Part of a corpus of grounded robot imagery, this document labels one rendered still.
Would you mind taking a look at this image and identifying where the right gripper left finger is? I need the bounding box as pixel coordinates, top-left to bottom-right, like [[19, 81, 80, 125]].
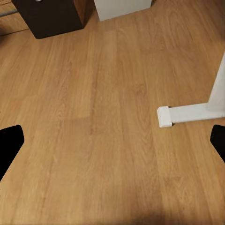
[[0, 125, 24, 180]]

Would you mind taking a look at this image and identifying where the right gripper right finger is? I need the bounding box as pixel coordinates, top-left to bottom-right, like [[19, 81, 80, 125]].
[[210, 124, 225, 162]]

